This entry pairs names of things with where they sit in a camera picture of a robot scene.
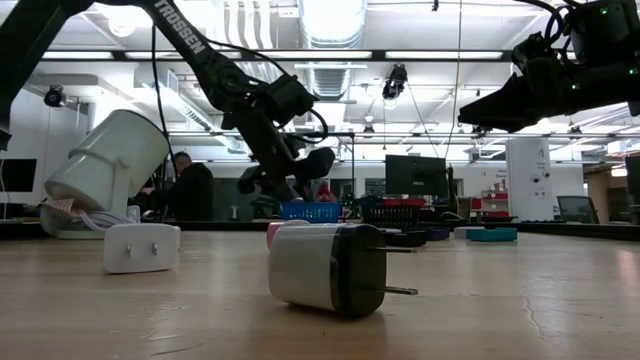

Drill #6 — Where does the white cylindrical appliance on stand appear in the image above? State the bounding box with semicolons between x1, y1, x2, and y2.
42;109;171;240

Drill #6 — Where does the black overhead beam with lights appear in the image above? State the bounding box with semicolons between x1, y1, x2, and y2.
42;48;516;63

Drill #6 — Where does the blue plastic bin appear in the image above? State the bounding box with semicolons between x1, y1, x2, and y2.
280;201;343;225

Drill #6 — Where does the red storage crate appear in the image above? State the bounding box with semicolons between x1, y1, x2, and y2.
383;197;427;208

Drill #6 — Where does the silver ventilation duct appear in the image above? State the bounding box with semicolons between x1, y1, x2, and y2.
298;0;368;101

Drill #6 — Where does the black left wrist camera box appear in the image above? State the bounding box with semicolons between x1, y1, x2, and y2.
262;73;317;124

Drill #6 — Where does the black plastic bin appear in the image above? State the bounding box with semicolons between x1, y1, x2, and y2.
359;198;426;230

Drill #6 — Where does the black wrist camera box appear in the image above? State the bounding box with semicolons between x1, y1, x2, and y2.
568;0;640;66
262;73;317;124

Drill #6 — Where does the shelf with red bins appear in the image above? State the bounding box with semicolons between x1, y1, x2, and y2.
469;182;510;221

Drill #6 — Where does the black LCD display module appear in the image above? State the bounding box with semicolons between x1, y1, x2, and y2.
384;228;429;248

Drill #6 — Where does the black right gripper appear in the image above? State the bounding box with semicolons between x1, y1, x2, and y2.
458;30;584;133

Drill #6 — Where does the black overhead camera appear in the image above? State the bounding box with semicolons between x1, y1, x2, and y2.
382;63;409;101

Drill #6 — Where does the black computer monitor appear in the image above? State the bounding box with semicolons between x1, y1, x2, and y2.
384;154;448;198
0;158;39;194

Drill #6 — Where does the white charger with black face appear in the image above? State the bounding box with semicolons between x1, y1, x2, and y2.
268;223;419;319

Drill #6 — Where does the small white charger cube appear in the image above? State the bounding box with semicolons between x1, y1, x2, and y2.
103;223;179;275

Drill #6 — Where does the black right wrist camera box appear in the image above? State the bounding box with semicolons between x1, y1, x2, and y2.
568;0;640;66

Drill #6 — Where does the teal LCD display module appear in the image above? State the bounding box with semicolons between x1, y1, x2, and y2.
467;227;519;243

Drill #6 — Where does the black aluminium table frame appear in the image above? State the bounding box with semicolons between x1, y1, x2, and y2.
0;217;640;242

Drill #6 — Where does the white pillar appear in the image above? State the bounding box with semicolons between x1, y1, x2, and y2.
505;137;555;223

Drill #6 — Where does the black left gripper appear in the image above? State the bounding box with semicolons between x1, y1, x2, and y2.
232;110;337;199

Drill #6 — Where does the pink charger block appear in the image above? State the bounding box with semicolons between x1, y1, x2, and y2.
265;219;311;250

